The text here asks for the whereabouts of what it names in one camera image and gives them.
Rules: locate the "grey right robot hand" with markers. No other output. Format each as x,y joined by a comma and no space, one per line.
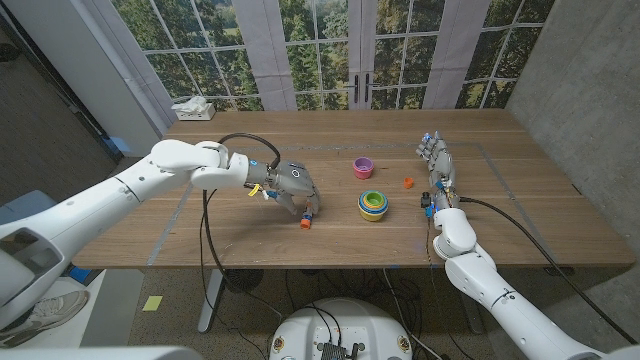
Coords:
441,162

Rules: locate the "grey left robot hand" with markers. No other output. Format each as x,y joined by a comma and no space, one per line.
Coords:
290,180

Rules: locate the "glue stick with orange cap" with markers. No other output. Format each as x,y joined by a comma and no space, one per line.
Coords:
305,223

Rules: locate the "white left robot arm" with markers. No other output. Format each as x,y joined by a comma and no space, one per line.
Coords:
100,205

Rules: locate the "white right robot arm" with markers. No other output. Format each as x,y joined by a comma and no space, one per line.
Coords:
480,285

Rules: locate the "small orange toy cup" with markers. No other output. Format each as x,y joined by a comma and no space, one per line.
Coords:
408,183

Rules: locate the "pink toy cup purple inside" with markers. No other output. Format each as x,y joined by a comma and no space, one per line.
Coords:
363,169

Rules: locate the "green toy cup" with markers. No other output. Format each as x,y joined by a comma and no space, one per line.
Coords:
375,199

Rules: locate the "orange nested toy cup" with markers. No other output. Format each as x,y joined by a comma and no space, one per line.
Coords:
373,208

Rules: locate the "blue toy cup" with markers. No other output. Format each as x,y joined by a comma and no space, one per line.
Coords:
372,211

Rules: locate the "stacked yellow green cups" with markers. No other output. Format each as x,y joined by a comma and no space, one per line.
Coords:
372,217

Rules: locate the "yellow sticky note on floor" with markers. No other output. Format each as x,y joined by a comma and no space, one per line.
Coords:
152,303

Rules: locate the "black round vented disc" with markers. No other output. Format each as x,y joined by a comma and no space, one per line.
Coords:
243,280

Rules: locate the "white tissue box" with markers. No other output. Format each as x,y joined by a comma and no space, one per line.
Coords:
197,115

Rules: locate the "crumpled white tissue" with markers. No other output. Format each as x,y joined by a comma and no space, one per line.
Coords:
190,104

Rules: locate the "white table leg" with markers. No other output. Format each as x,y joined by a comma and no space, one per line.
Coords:
209,305

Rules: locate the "white robot torso base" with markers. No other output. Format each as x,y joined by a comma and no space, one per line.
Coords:
340,325

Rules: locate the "small blue box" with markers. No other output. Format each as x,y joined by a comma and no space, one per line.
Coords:
80,274

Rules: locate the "blue-grey bin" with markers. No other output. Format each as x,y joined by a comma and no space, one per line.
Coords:
25,205

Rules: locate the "grey sneaker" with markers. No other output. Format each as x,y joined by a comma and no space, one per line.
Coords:
45,315

